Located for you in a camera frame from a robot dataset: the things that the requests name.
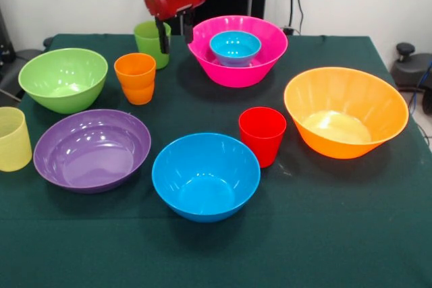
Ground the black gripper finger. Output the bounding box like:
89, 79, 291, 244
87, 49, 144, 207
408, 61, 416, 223
181, 9, 194, 45
155, 18, 171, 55

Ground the small blue plastic bowl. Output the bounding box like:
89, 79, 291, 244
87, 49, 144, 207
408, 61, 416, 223
209, 30, 263, 68

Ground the purple plastic bowl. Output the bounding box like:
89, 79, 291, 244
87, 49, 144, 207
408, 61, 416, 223
32, 109, 152, 195

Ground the green plastic cup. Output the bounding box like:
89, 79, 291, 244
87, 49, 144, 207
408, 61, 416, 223
134, 21, 172, 70

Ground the orange plastic cup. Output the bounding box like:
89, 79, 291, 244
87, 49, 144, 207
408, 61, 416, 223
113, 52, 157, 106

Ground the pink plastic bowl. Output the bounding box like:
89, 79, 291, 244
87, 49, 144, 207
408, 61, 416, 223
187, 15, 290, 89

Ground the green plastic bowl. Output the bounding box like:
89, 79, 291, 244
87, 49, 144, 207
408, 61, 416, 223
18, 47, 109, 115

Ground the red plastic cup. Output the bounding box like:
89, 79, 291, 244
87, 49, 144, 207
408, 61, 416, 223
238, 107, 288, 169

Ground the black equipment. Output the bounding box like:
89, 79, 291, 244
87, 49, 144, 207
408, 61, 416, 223
0, 7, 45, 102

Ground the large blue plastic bowl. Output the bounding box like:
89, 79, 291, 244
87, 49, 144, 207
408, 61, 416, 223
151, 132, 261, 224

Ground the large orange plastic bowl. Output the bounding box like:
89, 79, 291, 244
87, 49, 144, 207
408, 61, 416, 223
283, 67, 410, 160

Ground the yellow plastic cup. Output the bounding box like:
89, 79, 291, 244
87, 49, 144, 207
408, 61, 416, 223
0, 106, 33, 173

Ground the dark green tablecloth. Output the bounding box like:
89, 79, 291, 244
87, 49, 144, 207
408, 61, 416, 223
0, 33, 432, 288

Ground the black wheeled base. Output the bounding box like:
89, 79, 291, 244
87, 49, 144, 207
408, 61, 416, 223
390, 42, 432, 115

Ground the blue cable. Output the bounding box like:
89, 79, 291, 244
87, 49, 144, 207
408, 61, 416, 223
406, 60, 432, 110

